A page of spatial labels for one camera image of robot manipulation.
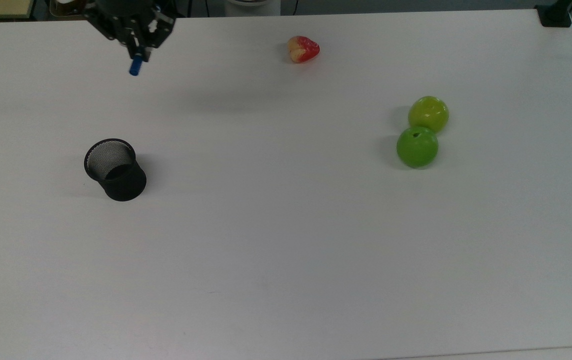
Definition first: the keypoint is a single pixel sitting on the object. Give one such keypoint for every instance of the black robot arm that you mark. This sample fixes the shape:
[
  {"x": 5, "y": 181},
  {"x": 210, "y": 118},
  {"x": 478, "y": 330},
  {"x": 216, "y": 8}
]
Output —
[{"x": 126, "y": 4}]

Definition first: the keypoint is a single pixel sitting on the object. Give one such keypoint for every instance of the blue and white marker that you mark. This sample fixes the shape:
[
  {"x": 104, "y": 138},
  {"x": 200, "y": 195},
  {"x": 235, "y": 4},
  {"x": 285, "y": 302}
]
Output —
[{"x": 135, "y": 66}]

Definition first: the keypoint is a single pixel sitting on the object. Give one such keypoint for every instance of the black table clamp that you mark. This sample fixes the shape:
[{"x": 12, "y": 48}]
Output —
[{"x": 554, "y": 15}]

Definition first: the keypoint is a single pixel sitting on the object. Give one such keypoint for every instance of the red wax apple fruit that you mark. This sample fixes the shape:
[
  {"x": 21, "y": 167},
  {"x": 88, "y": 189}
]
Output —
[{"x": 306, "y": 49}]

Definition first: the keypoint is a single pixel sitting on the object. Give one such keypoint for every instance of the yellow-green apple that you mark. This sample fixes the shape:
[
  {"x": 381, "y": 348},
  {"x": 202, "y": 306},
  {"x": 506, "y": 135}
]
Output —
[{"x": 428, "y": 114}]

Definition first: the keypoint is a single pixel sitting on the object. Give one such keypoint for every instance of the dark green apple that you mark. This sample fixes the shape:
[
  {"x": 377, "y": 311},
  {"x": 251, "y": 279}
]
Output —
[{"x": 417, "y": 147}]

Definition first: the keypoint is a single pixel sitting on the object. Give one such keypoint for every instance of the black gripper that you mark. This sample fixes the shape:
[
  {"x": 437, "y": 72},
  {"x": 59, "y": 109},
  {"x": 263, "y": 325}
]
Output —
[{"x": 126, "y": 27}]

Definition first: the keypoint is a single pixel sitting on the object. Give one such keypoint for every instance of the black mesh pen cup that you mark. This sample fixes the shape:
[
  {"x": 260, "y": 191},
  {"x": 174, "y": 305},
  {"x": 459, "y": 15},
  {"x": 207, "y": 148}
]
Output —
[{"x": 118, "y": 182}]

